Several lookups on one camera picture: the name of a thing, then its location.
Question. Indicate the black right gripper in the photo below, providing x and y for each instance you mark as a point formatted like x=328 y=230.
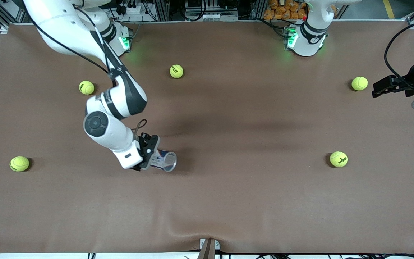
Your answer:
x=144 y=139

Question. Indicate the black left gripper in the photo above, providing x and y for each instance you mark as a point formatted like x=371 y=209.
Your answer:
x=409 y=83

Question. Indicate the clear labelled tennis ball can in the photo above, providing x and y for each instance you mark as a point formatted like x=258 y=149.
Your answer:
x=165 y=160

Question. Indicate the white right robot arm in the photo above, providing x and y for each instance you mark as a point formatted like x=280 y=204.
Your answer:
x=113 y=136

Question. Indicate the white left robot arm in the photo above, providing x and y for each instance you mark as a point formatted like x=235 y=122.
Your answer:
x=309 y=39

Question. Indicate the yellow tennis ball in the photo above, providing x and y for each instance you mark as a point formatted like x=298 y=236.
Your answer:
x=338 y=159
x=19 y=163
x=359 y=83
x=86 y=87
x=176 y=71

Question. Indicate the brown table cover mat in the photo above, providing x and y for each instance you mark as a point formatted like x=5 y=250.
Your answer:
x=207 y=198

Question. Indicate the orange packed goods bag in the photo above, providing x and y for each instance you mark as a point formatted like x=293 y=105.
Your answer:
x=282 y=10

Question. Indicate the white power strip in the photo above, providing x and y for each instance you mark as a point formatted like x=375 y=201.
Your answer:
x=131 y=10
x=217 y=16

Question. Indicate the grey metal table bracket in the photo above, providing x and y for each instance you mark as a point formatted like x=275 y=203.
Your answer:
x=208 y=248

